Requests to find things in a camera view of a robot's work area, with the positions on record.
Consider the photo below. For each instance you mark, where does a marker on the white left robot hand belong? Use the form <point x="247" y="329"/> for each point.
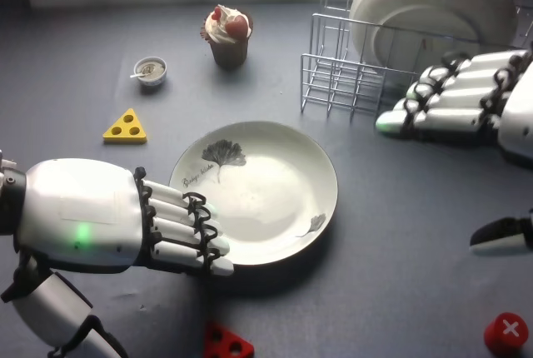
<point x="83" y="216"/>

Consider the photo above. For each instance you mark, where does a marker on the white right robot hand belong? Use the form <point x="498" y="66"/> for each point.
<point x="458" y="95"/>

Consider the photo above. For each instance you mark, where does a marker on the white plate rim leaf print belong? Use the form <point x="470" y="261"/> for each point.
<point x="266" y="191"/>

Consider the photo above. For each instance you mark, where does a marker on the red triangle block with holes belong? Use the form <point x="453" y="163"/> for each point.
<point x="226" y="341"/>

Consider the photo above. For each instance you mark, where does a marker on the tiny white spoon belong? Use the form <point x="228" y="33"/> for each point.
<point x="136" y="75"/>

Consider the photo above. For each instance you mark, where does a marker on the yellow triangle block with holes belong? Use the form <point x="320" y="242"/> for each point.
<point x="125" y="140"/>

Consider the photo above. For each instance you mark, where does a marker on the small white sauce cup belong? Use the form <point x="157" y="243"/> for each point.
<point x="156" y="79"/>

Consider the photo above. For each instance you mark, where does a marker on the red cylinder block white cross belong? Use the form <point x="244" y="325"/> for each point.
<point x="497" y="341"/>

